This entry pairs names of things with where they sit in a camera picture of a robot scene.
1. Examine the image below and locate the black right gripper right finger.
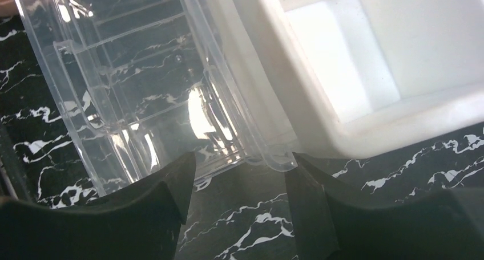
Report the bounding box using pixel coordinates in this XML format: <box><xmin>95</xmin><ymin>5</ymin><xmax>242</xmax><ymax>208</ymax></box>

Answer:
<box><xmin>285</xmin><ymin>154</ymin><xmax>483</xmax><ymax>259</ymax></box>

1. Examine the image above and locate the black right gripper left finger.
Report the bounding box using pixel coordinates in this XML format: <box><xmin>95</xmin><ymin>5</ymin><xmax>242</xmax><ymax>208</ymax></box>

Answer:
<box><xmin>1</xmin><ymin>152</ymin><xmax>196</xmax><ymax>259</ymax></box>

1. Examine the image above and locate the white divided organizer box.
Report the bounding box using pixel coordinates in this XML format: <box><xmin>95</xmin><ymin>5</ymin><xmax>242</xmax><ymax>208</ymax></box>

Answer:
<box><xmin>204</xmin><ymin>0</ymin><xmax>483</xmax><ymax>158</ymax></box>

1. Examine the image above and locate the clear plastic drawer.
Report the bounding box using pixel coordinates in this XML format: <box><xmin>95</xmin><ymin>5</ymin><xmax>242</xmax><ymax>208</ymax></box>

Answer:
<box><xmin>15</xmin><ymin>0</ymin><xmax>296</xmax><ymax>196</ymax></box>

